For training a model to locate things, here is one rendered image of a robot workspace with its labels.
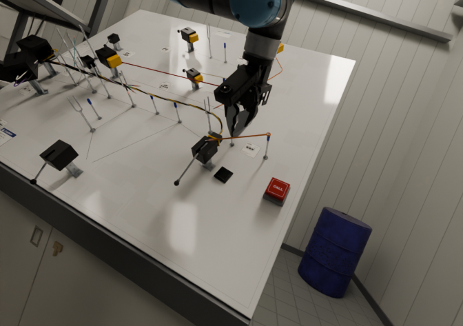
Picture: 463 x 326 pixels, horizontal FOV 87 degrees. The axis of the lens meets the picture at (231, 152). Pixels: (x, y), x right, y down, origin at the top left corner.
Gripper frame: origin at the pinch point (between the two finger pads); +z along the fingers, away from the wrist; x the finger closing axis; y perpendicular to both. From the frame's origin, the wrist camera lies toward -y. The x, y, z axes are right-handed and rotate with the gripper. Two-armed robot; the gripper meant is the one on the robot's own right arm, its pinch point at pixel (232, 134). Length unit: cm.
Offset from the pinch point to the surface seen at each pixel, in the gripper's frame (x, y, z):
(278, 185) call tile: -16.2, 1.1, 7.4
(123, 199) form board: 15.2, -20.9, 21.4
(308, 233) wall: -33, 232, 210
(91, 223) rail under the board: 16.1, -29.2, 24.9
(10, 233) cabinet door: 44, -39, 46
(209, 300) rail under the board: -17.9, -24.6, 22.7
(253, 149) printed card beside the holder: -3.2, 10.2, 6.9
